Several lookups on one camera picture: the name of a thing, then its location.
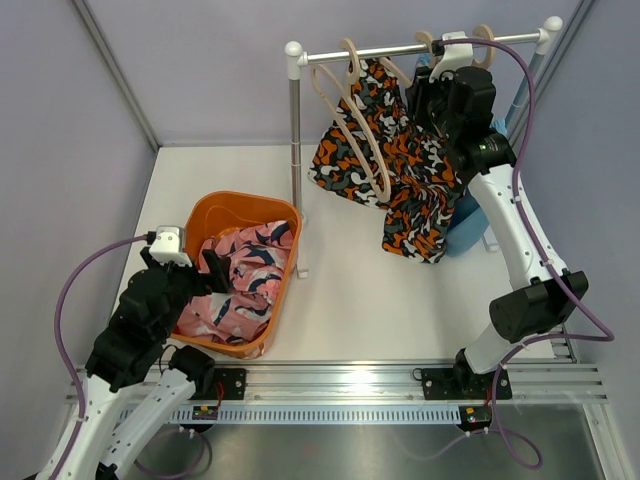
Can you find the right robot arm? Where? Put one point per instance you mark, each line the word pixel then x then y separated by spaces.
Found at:
pixel 457 105

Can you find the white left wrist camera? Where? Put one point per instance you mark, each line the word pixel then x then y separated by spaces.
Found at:
pixel 166 247

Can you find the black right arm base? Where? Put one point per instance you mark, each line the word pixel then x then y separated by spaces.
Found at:
pixel 449 383

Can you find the white slotted cable duct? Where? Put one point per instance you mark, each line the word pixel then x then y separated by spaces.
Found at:
pixel 442 414

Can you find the orange camouflage shorts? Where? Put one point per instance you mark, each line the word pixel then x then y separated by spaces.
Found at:
pixel 424 188

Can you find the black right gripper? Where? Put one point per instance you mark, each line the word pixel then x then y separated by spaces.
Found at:
pixel 421 89

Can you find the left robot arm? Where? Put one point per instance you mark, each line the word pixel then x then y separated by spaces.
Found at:
pixel 97 443

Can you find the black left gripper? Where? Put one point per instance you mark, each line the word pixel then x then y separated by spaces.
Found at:
pixel 219 267

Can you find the aluminium front rail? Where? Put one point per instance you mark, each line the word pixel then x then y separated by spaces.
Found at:
pixel 397 383

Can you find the orange plastic basket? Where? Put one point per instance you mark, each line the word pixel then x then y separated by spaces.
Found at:
pixel 221 213

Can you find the blue shorts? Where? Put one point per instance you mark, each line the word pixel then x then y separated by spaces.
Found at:
pixel 468 225

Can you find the silver clothes rack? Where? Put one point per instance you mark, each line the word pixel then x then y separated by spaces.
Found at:
pixel 297 58

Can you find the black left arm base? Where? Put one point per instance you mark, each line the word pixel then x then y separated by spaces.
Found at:
pixel 229 383

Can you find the pink shark print shorts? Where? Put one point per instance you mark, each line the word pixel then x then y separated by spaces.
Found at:
pixel 259 255

